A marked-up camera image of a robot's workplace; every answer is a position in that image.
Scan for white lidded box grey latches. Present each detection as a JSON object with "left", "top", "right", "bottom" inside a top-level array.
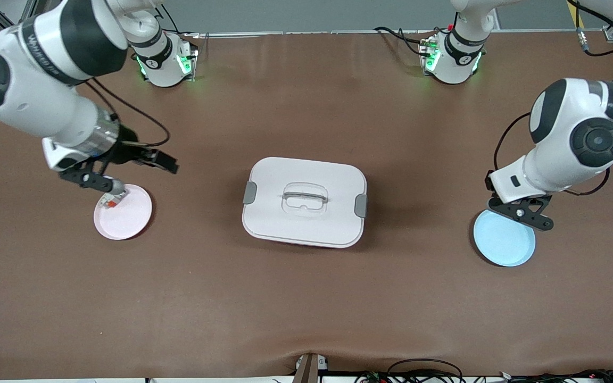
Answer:
[{"left": 242, "top": 156, "right": 368, "bottom": 249}]

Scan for small white orange item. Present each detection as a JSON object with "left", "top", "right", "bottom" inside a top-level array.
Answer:
[{"left": 100, "top": 190, "right": 128, "bottom": 210}]

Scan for pink round plate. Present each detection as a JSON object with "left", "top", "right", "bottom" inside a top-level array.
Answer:
[{"left": 94, "top": 184, "right": 153, "bottom": 240}]

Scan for light blue round plate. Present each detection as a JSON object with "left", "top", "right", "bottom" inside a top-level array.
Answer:
[{"left": 473, "top": 209, "right": 536, "bottom": 268}]

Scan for black base power cable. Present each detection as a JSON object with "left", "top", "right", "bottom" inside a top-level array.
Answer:
[
  {"left": 373, "top": 26, "right": 427, "bottom": 56},
  {"left": 163, "top": 3, "right": 186, "bottom": 37}
]

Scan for brown table clamp post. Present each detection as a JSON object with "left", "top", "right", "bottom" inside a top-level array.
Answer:
[{"left": 292, "top": 353, "right": 319, "bottom": 383}]

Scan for black looped cable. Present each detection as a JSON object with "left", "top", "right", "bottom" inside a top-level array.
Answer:
[{"left": 386, "top": 359, "right": 465, "bottom": 383}]

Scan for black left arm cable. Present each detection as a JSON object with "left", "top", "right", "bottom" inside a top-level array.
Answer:
[{"left": 492, "top": 0, "right": 613, "bottom": 196}]

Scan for black cable bundle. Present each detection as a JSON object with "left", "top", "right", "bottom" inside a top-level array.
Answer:
[{"left": 354, "top": 369, "right": 613, "bottom": 383}]

